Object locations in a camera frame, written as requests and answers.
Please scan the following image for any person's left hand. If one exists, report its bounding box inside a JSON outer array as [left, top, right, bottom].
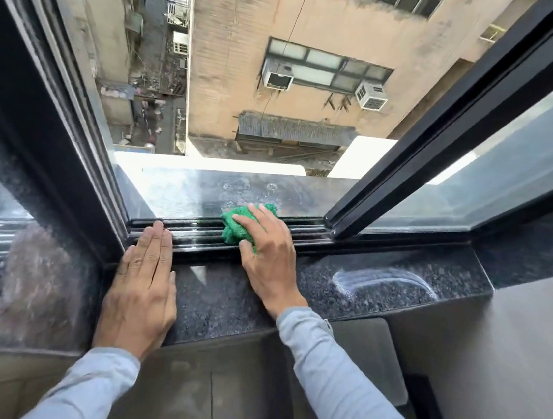
[[91, 215, 187, 366]]

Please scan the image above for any person's right hand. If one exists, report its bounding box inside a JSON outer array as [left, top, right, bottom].
[[221, 201, 318, 323]]

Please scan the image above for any green cleaning cloth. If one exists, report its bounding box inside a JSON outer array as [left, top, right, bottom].
[[217, 198, 281, 257]]

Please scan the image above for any person's left forearm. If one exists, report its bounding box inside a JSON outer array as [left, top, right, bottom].
[[19, 338, 143, 419]]

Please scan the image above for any person's right forearm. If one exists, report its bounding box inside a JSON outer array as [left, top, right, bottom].
[[265, 304, 464, 419]]

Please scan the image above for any dark granite outer ledge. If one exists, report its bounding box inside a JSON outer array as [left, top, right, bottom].
[[109, 151, 360, 243]]

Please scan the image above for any grey corrugated awning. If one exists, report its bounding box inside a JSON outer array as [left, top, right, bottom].
[[235, 109, 361, 153]]

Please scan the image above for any dark granite windowsill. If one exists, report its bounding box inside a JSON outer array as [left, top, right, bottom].
[[93, 202, 499, 382]]

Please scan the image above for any white window air conditioner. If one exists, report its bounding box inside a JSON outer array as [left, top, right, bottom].
[[352, 80, 391, 113], [259, 58, 297, 93]]

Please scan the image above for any dark framed building window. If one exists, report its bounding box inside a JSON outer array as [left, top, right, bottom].
[[262, 36, 397, 99]]

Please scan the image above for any small blue-grey awning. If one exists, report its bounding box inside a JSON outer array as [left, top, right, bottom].
[[94, 78, 138, 102]]

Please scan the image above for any grey rounded panel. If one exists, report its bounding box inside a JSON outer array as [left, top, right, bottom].
[[323, 312, 418, 409]]

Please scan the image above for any beige concrete building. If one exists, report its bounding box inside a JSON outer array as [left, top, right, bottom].
[[167, 0, 545, 196]]

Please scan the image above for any small white air conditioner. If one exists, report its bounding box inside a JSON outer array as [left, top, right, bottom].
[[170, 30, 192, 57]]

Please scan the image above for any black sliding window sash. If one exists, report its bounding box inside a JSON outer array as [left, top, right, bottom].
[[322, 0, 553, 265]]

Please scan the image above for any metal balcony cage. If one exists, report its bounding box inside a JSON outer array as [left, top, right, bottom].
[[161, 0, 192, 29]]

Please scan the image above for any grey weathered building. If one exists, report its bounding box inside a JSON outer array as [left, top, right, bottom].
[[16, 0, 149, 126]]

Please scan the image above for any black window track rail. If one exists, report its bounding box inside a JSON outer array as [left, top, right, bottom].
[[124, 200, 335, 272]]

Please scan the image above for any black fixed window frame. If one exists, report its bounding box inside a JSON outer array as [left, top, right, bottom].
[[0, 0, 157, 265]]

